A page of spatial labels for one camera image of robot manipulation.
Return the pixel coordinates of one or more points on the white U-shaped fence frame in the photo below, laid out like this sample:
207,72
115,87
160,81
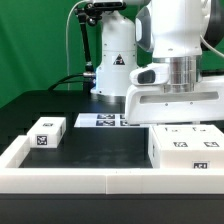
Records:
14,179

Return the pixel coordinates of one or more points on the white cabinet top block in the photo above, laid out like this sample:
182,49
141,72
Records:
47,132

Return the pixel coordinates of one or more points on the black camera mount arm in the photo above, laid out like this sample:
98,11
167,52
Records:
88,15

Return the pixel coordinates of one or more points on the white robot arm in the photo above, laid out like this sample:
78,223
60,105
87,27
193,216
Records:
175,32

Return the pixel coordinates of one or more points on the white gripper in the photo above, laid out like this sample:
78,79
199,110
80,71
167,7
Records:
150,105

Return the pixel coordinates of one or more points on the white marker base plate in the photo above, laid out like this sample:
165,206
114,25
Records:
102,120

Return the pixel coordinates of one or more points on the white cabinet body box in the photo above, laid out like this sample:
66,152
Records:
188,161

